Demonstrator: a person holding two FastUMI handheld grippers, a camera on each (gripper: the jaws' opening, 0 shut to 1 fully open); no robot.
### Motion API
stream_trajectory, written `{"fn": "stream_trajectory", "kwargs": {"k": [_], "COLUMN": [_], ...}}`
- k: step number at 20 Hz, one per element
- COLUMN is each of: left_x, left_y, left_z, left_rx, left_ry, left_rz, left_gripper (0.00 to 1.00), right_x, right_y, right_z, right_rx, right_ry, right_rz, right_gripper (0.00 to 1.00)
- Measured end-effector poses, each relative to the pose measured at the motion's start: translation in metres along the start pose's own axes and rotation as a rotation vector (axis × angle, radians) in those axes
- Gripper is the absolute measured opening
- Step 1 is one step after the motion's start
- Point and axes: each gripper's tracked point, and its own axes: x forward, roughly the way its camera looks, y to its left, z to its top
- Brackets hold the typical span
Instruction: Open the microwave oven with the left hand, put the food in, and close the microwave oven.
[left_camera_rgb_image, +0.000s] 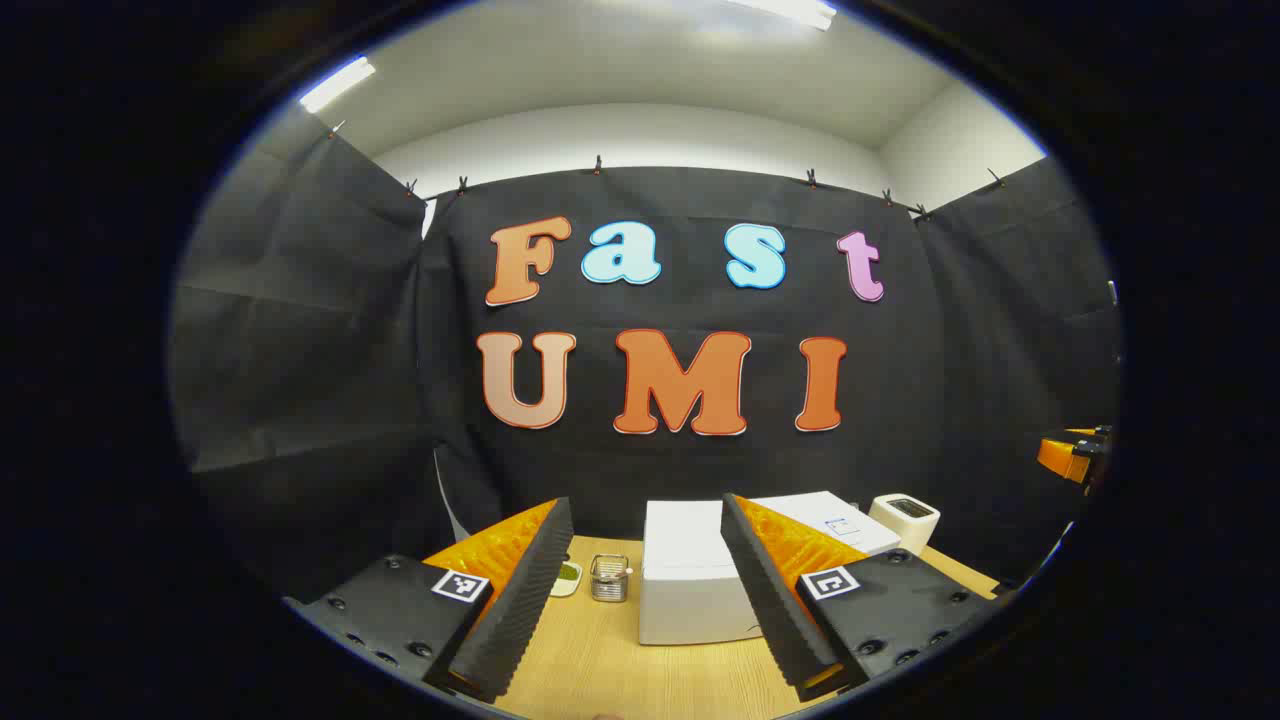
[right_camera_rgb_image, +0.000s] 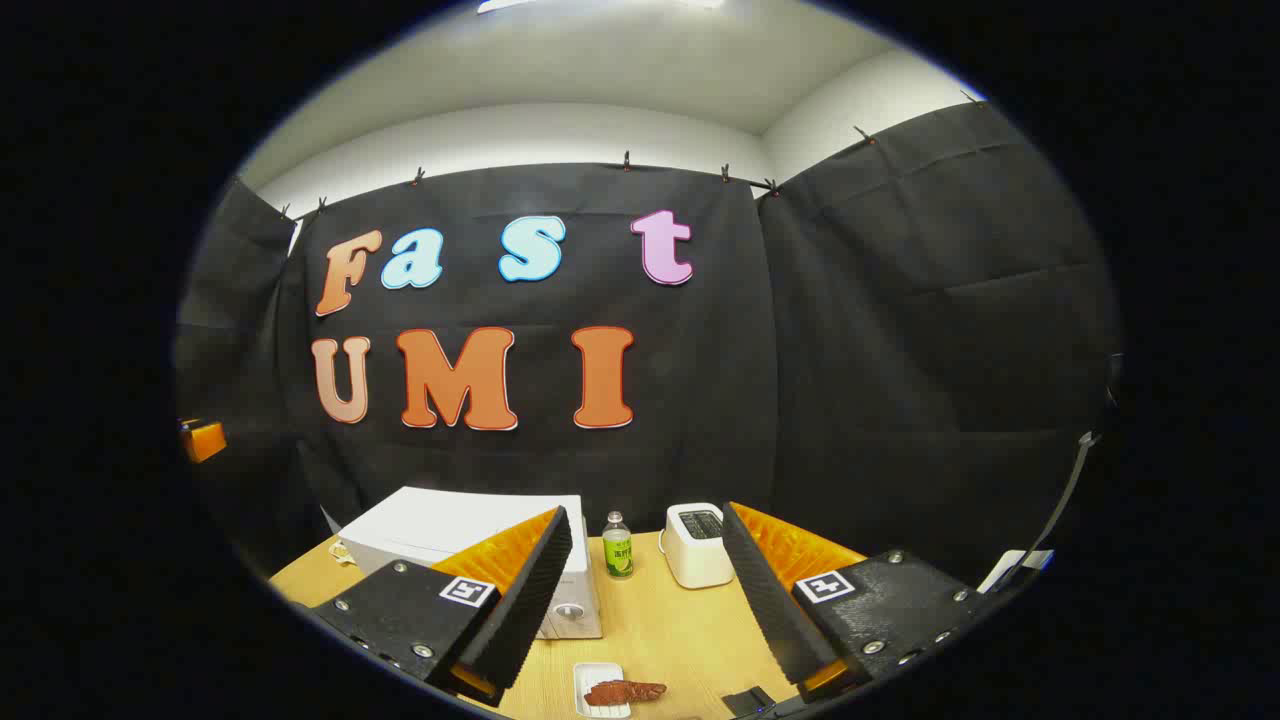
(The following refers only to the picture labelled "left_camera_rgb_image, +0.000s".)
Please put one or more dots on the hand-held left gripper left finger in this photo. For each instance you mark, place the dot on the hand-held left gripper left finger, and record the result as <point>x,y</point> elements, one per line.
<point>520,600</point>

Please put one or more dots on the black backdrop cloth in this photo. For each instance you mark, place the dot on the black backdrop cloth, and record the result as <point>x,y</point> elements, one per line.
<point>300,350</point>

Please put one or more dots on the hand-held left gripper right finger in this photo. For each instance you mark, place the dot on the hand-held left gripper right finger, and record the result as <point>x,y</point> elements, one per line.
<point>770,600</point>

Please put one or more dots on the white divided plate with beans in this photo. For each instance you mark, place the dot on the white divided plate with beans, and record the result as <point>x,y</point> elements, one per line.
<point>567,578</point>

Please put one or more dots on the white toaster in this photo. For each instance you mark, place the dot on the white toaster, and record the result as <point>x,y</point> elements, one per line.
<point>905,525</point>

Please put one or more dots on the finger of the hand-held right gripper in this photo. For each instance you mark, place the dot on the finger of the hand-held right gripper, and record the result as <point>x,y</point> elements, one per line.
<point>1058,457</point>

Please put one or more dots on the white microwave oven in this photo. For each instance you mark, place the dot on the white microwave oven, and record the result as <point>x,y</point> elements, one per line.
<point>685,570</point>

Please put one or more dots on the ceiling light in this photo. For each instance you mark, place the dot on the ceiling light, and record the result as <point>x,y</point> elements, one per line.
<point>795,10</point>
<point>336,85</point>

